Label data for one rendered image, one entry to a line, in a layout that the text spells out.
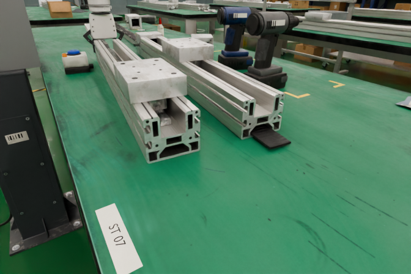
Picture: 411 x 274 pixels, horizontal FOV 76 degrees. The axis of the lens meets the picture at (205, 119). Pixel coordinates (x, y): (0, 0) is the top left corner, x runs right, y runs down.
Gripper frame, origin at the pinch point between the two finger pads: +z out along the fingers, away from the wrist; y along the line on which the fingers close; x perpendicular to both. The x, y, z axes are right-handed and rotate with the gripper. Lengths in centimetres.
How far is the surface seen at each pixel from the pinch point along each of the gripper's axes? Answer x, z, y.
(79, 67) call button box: 21.3, 1.0, 12.0
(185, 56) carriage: 53, -7, -15
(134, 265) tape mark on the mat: 103, 3, 11
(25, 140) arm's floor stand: 10.3, 30.9, 36.7
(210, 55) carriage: 53, -7, -23
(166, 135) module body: 85, -1, 1
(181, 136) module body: 85, -1, -1
